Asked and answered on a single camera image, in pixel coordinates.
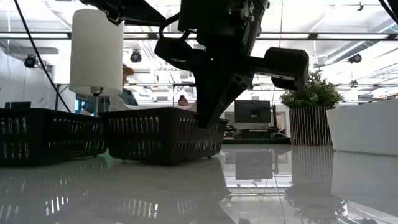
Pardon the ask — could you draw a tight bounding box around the black ceiling spotlight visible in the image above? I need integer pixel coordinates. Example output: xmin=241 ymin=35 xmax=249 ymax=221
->
xmin=24 ymin=54 xmax=39 ymax=69
xmin=348 ymin=53 xmax=363 ymax=65
xmin=129 ymin=49 xmax=143 ymax=64

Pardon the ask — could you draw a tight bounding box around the long black light rail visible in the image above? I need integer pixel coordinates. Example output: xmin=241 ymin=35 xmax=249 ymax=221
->
xmin=0 ymin=31 xmax=398 ymax=40

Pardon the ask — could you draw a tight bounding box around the dark laptop screen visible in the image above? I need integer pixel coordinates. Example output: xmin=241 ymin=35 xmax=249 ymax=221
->
xmin=4 ymin=101 xmax=32 ymax=110

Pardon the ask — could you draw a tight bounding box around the white plastic handle basket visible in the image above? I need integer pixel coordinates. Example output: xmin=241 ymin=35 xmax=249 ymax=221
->
xmin=325 ymin=98 xmax=398 ymax=157

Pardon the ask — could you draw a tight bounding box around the green plant ribbed pot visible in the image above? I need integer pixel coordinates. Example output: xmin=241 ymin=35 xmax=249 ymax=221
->
xmin=279 ymin=70 xmax=345 ymax=146

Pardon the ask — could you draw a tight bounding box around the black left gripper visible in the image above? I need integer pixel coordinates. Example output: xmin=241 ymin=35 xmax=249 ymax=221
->
xmin=154 ymin=0 xmax=270 ymax=130

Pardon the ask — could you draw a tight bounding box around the black monitor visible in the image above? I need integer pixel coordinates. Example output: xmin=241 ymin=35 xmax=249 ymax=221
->
xmin=234 ymin=99 xmax=272 ymax=124

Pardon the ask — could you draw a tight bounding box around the black slotted plastic basket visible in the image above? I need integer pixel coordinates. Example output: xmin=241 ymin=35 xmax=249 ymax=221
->
xmin=99 ymin=106 xmax=229 ymax=165

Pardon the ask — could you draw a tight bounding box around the black metal frame stand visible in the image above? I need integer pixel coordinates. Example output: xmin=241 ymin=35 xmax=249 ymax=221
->
xmin=172 ymin=82 xmax=197 ymax=107
xmin=50 ymin=82 xmax=70 ymax=110

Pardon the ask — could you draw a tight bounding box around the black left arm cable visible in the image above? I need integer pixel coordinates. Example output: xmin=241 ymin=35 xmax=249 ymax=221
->
xmin=12 ymin=0 xmax=72 ymax=113

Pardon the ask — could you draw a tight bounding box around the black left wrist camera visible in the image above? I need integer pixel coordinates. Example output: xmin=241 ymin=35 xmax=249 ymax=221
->
xmin=248 ymin=46 xmax=310 ymax=93

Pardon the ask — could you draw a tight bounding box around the white cylindrical lamp shade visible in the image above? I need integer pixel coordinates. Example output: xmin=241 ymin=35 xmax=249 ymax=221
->
xmin=68 ymin=8 xmax=124 ymax=114

